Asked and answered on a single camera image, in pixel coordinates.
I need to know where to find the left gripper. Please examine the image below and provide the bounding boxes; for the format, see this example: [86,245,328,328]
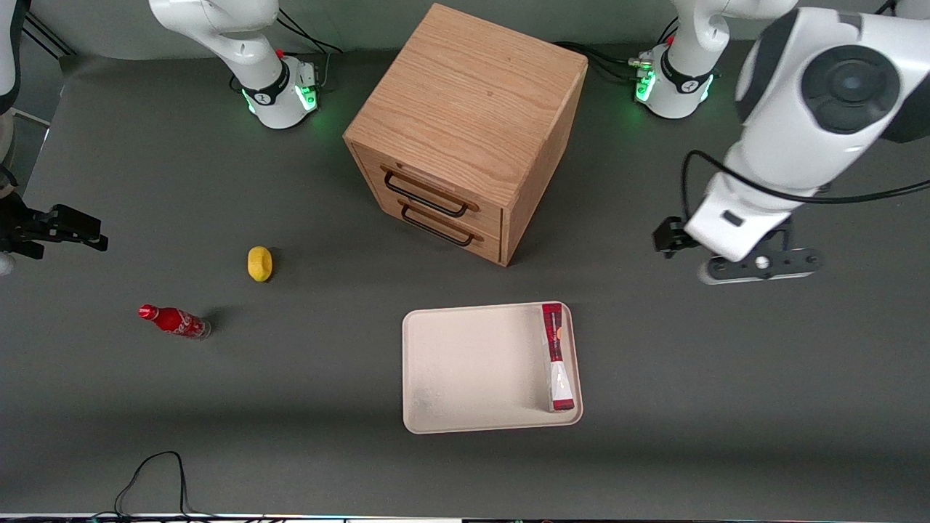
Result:
[652,172,795,263]

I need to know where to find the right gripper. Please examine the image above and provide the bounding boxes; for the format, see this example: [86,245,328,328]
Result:
[0,191,109,261]

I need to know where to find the red cookie box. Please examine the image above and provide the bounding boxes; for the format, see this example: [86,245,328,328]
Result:
[541,302,577,413]

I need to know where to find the beige rectangular tray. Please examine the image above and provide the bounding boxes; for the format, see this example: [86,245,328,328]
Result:
[402,301,584,435]

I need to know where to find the red cola bottle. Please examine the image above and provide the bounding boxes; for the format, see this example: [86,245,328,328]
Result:
[138,304,213,341]

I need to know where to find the narrow wooden drawer front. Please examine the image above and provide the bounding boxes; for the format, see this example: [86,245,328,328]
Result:
[378,195,503,264]

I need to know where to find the wide wooden drawer front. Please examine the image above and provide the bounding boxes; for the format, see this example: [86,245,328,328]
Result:
[355,145,504,235]

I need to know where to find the black diagonal strut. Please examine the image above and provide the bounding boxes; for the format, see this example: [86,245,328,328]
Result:
[20,13,76,60]

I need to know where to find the yellow lemon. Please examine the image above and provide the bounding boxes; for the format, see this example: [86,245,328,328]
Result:
[247,246,274,283]

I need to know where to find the wooden two-drawer cabinet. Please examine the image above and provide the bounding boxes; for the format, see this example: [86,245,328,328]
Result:
[343,2,589,268]

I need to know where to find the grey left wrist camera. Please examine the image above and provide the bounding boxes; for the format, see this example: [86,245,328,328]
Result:
[697,248,825,285]

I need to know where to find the black left arm base cables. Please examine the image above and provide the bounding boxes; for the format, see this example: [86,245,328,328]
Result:
[554,16,681,82]

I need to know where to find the black arm base cables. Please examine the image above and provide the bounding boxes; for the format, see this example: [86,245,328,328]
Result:
[275,7,344,89]
[554,16,681,82]

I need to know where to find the short black drawer handle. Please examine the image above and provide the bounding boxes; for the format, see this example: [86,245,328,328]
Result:
[400,206,475,248]

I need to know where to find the long black drawer handle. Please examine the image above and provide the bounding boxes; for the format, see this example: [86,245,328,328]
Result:
[382,170,470,219]

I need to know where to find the thin looped black cable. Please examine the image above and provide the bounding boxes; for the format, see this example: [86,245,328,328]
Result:
[91,450,219,521]

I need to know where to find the black right arm base cables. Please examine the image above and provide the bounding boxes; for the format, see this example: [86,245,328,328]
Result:
[275,7,344,89]

